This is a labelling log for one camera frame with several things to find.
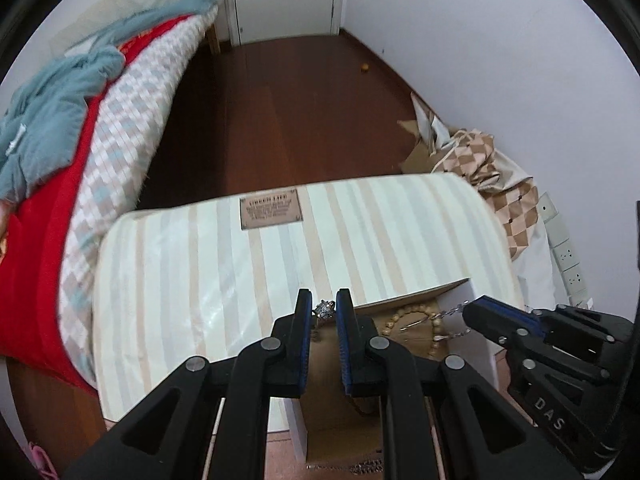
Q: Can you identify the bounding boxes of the torn cardboard pieces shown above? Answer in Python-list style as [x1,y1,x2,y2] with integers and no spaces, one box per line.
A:
[396,91,453,177]

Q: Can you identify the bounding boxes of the checkered bedspread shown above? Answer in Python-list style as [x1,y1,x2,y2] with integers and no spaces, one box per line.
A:
[56,7,222,387]

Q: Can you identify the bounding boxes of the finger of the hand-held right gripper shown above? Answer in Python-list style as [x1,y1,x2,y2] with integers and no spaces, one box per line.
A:
[475,296,632,348]
[462,304,608,386]

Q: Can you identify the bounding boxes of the checkered fabric pile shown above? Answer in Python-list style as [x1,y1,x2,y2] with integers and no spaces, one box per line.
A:
[434,129,542,262]

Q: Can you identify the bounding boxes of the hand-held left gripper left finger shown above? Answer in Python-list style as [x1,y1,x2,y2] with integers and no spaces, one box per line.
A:
[65,288,313,480]

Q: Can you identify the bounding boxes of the grey-blue blanket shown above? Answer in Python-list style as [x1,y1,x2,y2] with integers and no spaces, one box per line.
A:
[0,0,221,202]

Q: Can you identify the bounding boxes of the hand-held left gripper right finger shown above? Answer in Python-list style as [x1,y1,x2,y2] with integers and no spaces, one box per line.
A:
[336,288,583,480]

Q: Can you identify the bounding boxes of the red blanket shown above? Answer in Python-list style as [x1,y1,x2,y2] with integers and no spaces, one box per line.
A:
[0,14,202,392]

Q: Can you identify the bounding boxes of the white power strip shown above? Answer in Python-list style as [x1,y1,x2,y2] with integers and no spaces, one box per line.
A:
[537,191,590,307]

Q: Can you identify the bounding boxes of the white cardboard box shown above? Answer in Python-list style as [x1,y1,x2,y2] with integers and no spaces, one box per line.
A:
[267,278,500,472]

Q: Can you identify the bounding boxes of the striped mattress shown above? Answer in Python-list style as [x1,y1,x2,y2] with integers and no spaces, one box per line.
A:
[92,172,524,433]

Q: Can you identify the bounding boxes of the wooden bead bracelet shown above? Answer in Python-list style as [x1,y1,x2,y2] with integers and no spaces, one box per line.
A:
[381,304,449,359]

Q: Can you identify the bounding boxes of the thin silver chain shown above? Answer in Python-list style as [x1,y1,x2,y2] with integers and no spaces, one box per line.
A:
[306,459,387,477]

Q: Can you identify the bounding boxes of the brown label plate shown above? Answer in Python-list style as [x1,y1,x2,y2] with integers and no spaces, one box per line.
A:
[239,188,305,231]

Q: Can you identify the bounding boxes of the silver chain necklace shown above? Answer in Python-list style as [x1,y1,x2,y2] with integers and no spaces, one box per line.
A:
[441,298,474,339]

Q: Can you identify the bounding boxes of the pink object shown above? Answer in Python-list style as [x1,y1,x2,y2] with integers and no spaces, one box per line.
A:
[27,441,62,480]

